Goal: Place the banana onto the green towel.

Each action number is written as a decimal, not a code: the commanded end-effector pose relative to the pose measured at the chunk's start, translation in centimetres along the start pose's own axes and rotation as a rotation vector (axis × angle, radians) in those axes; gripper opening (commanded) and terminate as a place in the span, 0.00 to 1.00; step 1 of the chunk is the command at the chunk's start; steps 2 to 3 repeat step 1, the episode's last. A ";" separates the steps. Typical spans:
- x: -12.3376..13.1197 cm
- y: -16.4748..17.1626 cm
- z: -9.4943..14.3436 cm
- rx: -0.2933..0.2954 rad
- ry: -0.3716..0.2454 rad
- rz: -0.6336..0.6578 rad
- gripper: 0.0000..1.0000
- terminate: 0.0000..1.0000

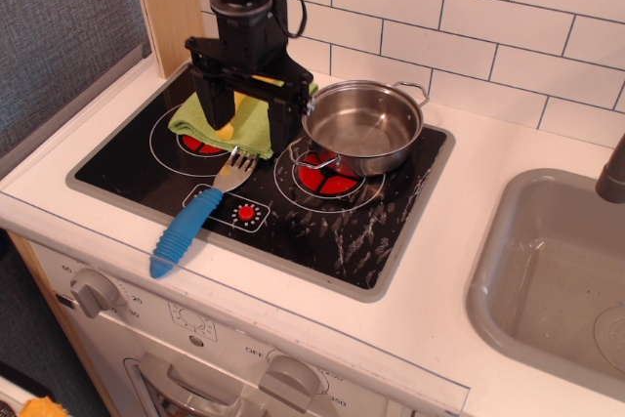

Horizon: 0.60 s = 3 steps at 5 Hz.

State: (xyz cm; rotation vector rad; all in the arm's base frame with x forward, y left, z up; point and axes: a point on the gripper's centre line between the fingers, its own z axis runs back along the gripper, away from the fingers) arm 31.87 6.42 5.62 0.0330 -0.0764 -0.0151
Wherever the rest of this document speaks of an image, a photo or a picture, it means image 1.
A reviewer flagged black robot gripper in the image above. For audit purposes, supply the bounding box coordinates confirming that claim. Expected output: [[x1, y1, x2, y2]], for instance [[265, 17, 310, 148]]
[[185, 9, 313, 153]]

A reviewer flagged yellow plastic banana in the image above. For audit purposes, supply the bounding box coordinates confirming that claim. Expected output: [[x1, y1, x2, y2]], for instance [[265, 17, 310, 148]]
[[215, 75, 284, 141]]

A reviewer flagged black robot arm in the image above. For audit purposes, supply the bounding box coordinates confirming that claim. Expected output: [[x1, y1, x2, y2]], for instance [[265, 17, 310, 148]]
[[186, 0, 313, 152]]

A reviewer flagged green folded cloth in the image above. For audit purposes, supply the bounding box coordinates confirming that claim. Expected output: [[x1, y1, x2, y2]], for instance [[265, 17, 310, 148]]
[[168, 75, 319, 161]]

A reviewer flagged stainless steel pot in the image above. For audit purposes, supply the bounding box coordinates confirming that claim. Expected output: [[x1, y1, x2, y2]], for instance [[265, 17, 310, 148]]
[[291, 80, 430, 177]]

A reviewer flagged black toy stove top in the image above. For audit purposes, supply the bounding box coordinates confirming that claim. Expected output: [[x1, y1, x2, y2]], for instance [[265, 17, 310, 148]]
[[67, 70, 455, 302]]

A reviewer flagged left grey oven knob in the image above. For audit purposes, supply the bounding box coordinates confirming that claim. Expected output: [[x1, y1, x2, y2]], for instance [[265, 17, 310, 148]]
[[70, 269, 120, 318]]

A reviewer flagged grey oven knob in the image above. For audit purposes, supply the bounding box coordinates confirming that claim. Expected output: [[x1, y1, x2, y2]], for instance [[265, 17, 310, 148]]
[[70, 269, 120, 318], [259, 355, 321, 413]]

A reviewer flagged right grey oven knob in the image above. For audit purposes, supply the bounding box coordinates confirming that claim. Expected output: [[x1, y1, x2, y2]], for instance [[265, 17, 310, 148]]
[[259, 355, 321, 413]]

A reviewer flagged grey sink basin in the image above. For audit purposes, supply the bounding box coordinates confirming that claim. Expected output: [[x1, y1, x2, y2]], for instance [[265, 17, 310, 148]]
[[467, 168, 624, 400]]

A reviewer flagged yellow object at corner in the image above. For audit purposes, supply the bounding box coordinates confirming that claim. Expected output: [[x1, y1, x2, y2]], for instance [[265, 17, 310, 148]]
[[19, 396, 69, 417]]

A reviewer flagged grey faucet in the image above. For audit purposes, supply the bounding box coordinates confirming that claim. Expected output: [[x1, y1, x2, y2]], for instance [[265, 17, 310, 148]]
[[595, 135, 625, 204]]

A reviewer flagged fork with blue handle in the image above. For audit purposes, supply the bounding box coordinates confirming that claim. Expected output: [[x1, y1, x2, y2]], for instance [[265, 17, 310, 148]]
[[149, 146, 260, 278]]

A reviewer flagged wooden side post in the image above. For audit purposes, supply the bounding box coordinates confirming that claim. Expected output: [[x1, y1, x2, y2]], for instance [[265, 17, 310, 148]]
[[140, 0, 205, 78]]

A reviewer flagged grey oven door handle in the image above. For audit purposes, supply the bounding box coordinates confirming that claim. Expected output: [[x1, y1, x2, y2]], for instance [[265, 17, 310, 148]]
[[134, 353, 265, 416]]

